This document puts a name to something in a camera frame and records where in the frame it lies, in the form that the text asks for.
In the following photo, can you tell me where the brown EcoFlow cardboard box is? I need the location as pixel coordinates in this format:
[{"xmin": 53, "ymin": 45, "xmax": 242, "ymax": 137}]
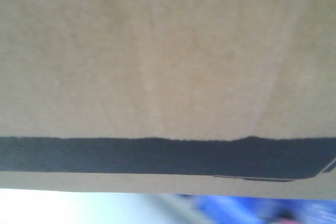
[{"xmin": 1, "ymin": 0, "xmax": 335, "ymax": 199}]

